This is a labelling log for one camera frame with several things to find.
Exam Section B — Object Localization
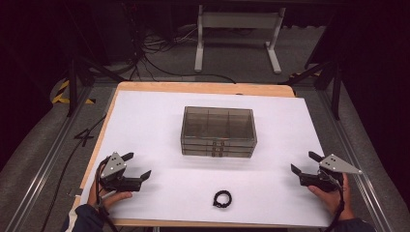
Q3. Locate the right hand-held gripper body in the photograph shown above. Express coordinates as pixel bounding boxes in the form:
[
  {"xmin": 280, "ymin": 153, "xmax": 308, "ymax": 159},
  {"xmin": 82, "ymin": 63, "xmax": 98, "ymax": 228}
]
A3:
[{"xmin": 299, "ymin": 153, "xmax": 364, "ymax": 194}]

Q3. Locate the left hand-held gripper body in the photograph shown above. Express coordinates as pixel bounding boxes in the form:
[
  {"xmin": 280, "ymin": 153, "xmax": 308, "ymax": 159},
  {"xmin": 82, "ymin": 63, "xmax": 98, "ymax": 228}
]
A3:
[{"xmin": 100, "ymin": 152, "xmax": 143, "ymax": 193}]

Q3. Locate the smoky clear drawer organizer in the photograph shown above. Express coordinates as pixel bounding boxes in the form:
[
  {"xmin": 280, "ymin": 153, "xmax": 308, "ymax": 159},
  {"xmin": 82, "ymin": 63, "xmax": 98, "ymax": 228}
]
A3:
[{"xmin": 180, "ymin": 105, "xmax": 258, "ymax": 159}]

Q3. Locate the person's right hand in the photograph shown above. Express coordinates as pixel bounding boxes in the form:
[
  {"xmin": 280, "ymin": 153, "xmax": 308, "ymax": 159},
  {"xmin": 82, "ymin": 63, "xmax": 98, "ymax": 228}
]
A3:
[{"xmin": 307, "ymin": 172, "xmax": 356, "ymax": 222}]

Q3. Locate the person's left hand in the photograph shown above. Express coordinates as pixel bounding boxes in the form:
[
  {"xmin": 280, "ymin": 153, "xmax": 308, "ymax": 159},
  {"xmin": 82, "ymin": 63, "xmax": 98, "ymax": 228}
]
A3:
[{"xmin": 87, "ymin": 178, "xmax": 133, "ymax": 213}]

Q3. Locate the white paper sheet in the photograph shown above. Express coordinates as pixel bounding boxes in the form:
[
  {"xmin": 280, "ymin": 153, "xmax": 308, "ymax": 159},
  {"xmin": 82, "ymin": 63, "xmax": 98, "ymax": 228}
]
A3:
[{"xmin": 79, "ymin": 90, "xmax": 334, "ymax": 228}]

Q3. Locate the black metal stand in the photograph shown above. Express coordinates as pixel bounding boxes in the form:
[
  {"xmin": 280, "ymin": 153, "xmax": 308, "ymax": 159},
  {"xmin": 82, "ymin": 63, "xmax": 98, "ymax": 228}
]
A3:
[
  {"xmin": 278, "ymin": 57, "xmax": 343, "ymax": 121},
  {"xmin": 65, "ymin": 55, "xmax": 126, "ymax": 118}
]

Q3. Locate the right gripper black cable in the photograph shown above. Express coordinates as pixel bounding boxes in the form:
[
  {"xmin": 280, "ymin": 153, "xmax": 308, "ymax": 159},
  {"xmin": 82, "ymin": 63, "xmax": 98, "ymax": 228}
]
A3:
[{"xmin": 323, "ymin": 170, "xmax": 346, "ymax": 232}]

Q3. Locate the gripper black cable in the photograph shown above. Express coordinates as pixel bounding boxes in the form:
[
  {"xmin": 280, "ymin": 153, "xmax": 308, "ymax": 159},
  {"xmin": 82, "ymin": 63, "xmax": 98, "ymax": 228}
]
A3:
[
  {"xmin": 95, "ymin": 156, "xmax": 120, "ymax": 232},
  {"xmin": 323, "ymin": 170, "xmax": 346, "ymax": 232}
]

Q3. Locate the aluminium floor rail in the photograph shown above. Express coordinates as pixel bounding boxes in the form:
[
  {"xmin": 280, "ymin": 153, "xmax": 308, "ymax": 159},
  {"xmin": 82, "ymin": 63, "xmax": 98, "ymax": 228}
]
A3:
[
  {"xmin": 4, "ymin": 86, "xmax": 95, "ymax": 232},
  {"xmin": 316, "ymin": 89, "xmax": 394, "ymax": 232}
]

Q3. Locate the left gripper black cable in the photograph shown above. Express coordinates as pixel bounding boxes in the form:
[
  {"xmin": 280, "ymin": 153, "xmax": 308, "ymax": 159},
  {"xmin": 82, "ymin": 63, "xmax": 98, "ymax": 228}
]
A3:
[{"xmin": 95, "ymin": 156, "xmax": 120, "ymax": 232}]

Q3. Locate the long black floor cable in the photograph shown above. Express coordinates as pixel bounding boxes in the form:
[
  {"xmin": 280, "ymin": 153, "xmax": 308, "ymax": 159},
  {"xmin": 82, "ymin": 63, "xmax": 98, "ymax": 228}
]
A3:
[{"xmin": 40, "ymin": 113, "xmax": 108, "ymax": 232}]

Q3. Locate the bundle of floor cables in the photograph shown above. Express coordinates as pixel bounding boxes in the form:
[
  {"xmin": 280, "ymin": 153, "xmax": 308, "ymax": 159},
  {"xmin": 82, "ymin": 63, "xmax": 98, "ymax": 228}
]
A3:
[{"xmin": 128, "ymin": 24, "xmax": 237, "ymax": 85}]

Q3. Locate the white metal desk frame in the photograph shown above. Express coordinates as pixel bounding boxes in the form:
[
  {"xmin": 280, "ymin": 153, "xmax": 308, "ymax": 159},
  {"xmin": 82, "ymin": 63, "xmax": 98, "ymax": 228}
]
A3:
[{"xmin": 193, "ymin": 4, "xmax": 287, "ymax": 74}]

